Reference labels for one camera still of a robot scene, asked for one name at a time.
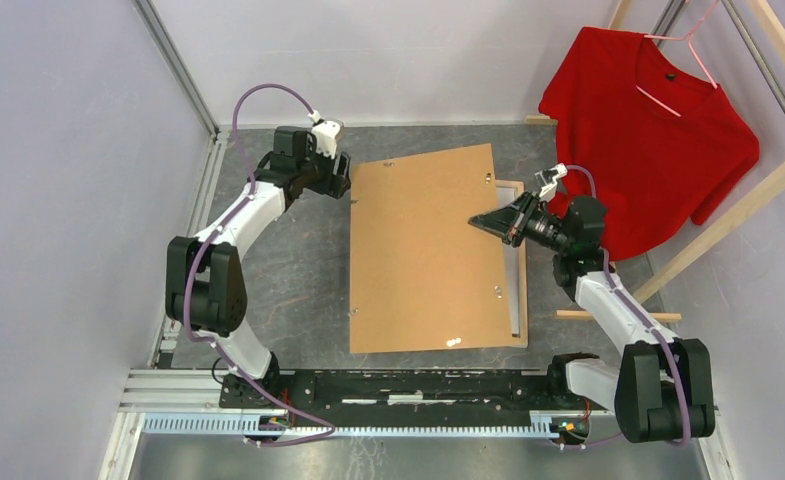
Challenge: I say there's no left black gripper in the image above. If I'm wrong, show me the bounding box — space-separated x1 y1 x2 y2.
297 139 352 200

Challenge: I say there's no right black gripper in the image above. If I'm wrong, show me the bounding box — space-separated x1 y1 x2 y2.
468 190 571 253

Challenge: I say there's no brown cardboard backing board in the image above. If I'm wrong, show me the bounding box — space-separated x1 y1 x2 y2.
349 144 510 354

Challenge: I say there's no white wooden picture frame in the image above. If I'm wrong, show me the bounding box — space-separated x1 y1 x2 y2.
484 173 529 348

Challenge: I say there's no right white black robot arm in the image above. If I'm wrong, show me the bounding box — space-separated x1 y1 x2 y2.
468 191 716 446

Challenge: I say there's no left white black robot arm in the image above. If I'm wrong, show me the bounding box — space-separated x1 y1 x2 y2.
165 120 351 408

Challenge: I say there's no red t-shirt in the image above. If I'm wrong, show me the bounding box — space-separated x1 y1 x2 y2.
538 26 762 263

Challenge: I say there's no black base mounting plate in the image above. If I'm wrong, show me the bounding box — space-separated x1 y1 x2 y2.
218 369 604 430

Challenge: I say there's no wooden clothes rack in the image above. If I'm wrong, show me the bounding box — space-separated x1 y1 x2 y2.
525 0 785 324

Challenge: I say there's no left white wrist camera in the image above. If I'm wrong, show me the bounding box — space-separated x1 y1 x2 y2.
308 110 344 159

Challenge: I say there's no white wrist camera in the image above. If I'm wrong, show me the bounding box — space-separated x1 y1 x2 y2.
534 163 568 203
308 110 344 159

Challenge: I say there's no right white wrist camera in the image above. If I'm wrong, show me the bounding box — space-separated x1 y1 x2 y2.
534 163 568 203

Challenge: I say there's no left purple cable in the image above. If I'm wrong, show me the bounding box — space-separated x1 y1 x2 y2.
183 83 338 448

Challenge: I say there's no purple cable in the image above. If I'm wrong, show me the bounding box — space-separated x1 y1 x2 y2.
183 83 338 448
560 164 693 450

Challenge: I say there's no pink wire hanger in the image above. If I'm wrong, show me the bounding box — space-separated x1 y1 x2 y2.
643 1 721 91

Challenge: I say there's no aluminium rail frame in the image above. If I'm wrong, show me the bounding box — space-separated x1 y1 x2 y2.
99 370 737 479

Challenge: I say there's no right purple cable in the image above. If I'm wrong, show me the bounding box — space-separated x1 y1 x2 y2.
560 164 693 450

